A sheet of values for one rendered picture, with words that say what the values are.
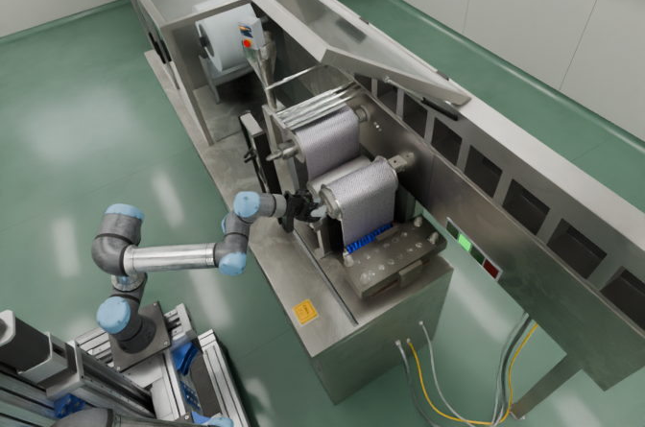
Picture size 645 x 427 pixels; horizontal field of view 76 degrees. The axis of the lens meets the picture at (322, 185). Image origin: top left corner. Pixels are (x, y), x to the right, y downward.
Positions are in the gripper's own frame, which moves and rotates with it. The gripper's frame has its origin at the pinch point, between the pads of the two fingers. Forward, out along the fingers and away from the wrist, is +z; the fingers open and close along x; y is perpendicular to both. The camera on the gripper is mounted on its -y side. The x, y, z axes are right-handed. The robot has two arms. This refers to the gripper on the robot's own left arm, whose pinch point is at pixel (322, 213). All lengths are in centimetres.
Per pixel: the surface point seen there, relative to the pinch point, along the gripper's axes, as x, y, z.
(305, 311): -14.7, -36.7, 5.5
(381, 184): -3.7, 17.8, 15.0
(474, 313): -28, -47, 137
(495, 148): -34, 53, 3
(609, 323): -78, 35, 18
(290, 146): 25.1, 10.7, -6.4
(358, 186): -1.5, 14.3, 7.1
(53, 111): 350, -176, -20
